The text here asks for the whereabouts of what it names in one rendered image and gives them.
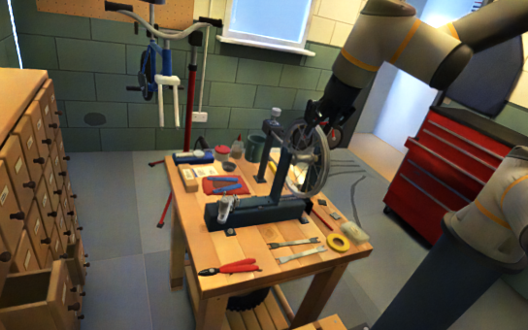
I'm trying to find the small silver spoked wheel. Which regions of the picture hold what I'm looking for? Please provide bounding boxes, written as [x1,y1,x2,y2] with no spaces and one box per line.
[282,117,332,200]

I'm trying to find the brown pegboard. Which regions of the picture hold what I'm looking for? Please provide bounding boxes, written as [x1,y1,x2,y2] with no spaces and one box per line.
[35,0,196,32]

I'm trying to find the yellow tape roll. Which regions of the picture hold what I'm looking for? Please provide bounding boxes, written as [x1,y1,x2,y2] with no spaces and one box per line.
[325,232,351,254]

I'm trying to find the red bicycle repair stand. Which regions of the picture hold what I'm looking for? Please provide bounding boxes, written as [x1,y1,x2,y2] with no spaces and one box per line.
[148,29,207,229]

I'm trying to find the red-handled pliers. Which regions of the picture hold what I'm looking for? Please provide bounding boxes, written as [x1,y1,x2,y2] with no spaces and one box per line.
[197,257,263,278]

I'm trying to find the bottle with red tip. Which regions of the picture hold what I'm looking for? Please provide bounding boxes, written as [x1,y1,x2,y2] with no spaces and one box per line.
[229,134,246,161]

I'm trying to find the wooden workbench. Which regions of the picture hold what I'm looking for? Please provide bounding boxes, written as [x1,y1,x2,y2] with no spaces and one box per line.
[163,148,375,330]

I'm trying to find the black tyre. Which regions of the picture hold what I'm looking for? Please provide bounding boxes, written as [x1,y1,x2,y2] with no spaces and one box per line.
[225,286,273,314]

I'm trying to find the translucent white box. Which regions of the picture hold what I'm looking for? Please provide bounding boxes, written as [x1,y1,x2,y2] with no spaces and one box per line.
[339,220,371,246]

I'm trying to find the small wooden box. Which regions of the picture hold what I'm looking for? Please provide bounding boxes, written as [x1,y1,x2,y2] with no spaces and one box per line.
[177,163,200,194]

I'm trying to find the green mug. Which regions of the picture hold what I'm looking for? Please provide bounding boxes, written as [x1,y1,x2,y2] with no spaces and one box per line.
[244,133,268,165]

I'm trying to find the red pen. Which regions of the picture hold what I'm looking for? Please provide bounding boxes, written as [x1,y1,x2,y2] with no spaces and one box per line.
[310,208,335,232]

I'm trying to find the white paper sheet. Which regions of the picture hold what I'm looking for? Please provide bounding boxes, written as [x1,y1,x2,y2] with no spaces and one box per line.
[191,165,219,180]

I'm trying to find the wooden crate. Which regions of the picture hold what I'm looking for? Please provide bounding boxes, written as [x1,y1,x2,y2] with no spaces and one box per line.
[291,313,349,330]

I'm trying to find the jar with red lid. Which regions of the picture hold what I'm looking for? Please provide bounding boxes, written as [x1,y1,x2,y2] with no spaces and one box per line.
[213,144,232,163]

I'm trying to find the white-framed window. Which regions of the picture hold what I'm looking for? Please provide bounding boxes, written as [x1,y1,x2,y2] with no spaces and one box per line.
[215,0,317,58]

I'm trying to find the blue box with white top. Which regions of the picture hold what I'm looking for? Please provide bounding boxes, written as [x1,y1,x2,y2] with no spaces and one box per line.
[172,149,215,167]

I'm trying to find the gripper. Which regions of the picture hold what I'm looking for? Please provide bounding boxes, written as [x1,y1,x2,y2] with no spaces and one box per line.
[303,74,363,150]

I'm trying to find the wooden drawer cabinet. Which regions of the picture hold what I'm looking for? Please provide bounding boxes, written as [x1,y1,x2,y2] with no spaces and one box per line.
[0,65,91,330]

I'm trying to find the red tool chest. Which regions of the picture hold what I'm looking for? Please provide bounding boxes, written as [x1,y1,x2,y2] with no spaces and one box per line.
[382,105,518,247]

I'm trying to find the flat silver spanner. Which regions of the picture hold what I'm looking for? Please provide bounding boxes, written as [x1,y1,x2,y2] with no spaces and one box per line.
[276,245,329,266]
[266,237,321,250]

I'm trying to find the blue child bicycle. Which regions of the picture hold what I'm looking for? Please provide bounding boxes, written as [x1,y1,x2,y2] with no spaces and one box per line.
[104,0,224,130]

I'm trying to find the blue truing stand body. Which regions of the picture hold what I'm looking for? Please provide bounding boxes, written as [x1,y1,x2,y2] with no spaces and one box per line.
[203,119,314,234]

